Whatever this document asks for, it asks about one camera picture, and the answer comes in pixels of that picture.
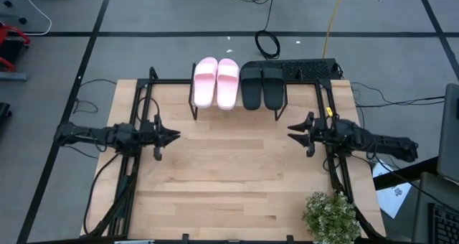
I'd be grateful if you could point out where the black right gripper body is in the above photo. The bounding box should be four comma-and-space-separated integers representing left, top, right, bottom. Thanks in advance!
306, 115, 340, 158

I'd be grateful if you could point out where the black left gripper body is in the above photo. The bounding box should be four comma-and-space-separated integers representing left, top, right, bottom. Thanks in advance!
140, 114, 164, 161

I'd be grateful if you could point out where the black slide sandal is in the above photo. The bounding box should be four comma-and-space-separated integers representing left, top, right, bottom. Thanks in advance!
239, 60, 265, 111
261, 61, 286, 111

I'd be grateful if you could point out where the pink slide sandal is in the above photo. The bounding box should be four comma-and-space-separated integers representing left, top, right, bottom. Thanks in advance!
216, 57, 241, 111
193, 56, 219, 109

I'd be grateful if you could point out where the wooden shelf with black legs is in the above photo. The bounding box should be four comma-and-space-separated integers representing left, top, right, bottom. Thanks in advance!
187, 62, 288, 123

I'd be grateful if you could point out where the green potted plant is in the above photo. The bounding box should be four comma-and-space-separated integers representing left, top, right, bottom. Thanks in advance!
302, 191, 361, 244

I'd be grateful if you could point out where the black desk bar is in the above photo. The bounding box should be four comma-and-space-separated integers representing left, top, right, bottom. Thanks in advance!
372, 156, 440, 192

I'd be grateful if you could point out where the white paper sheet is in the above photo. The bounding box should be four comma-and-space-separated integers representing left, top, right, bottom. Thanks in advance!
372, 160, 413, 220

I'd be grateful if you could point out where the grey desk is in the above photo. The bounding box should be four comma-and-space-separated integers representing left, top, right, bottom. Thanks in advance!
412, 172, 459, 244

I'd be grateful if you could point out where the grey monitor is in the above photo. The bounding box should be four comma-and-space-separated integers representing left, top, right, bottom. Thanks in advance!
436, 83, 459, 186

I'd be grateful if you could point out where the black chair base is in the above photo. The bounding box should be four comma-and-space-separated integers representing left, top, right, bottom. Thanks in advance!
0, 102, 13, 130

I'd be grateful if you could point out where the black keyboard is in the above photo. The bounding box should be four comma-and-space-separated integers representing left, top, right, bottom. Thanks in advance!
428, 202, 459, 244

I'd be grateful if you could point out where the red cart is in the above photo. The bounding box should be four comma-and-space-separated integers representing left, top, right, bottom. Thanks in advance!
0, 24, 32, 73

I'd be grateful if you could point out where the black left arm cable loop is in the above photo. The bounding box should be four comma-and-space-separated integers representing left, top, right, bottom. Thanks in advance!
136, 96, 161, 125

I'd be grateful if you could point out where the black metal rig frame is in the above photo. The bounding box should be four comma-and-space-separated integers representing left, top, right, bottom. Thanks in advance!
106, 66, 387, 244

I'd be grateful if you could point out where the thin black floor cable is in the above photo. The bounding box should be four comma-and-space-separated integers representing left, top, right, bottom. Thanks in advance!
71, 78, 118, 116
349, 80, 446, 111

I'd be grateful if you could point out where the black coiled hanging cable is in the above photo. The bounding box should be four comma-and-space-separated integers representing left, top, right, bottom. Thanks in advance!
254, 0, 282, 60

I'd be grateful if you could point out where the thick black cable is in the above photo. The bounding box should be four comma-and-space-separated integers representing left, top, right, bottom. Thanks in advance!
82, 152, 123, 237

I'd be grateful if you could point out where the yellow hanging cable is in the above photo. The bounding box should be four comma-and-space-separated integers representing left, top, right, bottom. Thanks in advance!
321, 0, 347, 60

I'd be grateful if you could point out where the white floor cable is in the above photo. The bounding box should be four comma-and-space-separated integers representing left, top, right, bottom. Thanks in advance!
21, 0, 53, 37

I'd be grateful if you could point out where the grey flat base plate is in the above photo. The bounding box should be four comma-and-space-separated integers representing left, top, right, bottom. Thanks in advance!
0, 71, 29, 82

